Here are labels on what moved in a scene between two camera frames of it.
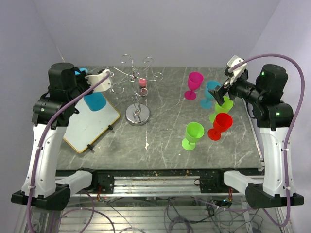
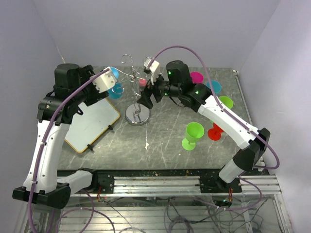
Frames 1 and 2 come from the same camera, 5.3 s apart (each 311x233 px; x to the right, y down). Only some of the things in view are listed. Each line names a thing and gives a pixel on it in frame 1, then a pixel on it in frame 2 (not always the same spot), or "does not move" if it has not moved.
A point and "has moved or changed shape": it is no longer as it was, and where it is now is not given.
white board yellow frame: [85, 127] does not move
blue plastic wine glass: [96, 101] has moved or changed shape
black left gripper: [81, 76] to [95, 95]
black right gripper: [219, 91] to [145, 99]
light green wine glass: [194, 131] does not move
